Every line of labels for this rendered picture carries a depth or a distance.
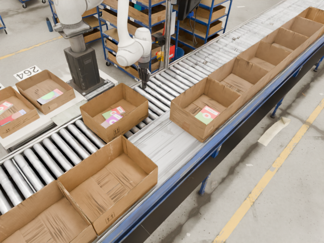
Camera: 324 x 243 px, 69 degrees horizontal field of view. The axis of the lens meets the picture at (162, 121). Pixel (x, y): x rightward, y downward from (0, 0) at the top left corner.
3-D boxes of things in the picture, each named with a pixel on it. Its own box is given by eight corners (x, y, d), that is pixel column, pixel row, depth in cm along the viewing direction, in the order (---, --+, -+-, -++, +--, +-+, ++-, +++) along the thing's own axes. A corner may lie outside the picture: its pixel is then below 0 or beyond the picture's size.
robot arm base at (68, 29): (50, 27, 169) (47, 20, 165) (78, 19, 179) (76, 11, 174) (60, 37, 160) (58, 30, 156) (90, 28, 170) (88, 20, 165)
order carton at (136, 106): (123, 98, 194) (121, 81, 182) (149, 115, 182) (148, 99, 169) (83, 123, 174) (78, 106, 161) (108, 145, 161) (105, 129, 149)
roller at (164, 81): (157, 76, 225) (157, 72, 221) (200, 103, 201) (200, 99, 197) (153, 78, 222) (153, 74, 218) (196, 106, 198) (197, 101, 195)
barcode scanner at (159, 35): (149, 45, 206) (150, 33, 200) (158, 42, 214) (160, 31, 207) (155, 48, 203) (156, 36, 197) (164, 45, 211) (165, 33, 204)
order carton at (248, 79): (231, 73, 202) (236, 55, 189) (262, 89, 188) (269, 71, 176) (203, 93, 182) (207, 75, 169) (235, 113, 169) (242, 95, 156)
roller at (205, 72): (180, 63, 241) (183, 61, 244) (222, 86, 218) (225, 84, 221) (181, 58, 238) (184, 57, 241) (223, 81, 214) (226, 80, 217)
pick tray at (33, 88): (50, 78, 209) (46, 68, 202) (76, 97, 193) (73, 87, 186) (19, 93, 194) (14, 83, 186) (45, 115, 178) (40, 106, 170)
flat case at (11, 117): (-2, 123, 170) (-3, 122, 169) (23, 110, 180) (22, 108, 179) (6, 133, 164) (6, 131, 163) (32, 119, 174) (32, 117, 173)
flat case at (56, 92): (36, 101, 185) (36, 100, 184) (57, 89, 196) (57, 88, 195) (47, 109, 180) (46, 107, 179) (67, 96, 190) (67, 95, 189)
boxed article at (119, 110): (101, 115, 179) (101, 114, 178) (120, 107, 186) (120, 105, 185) (106, 121, 175) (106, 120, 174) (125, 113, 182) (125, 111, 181)
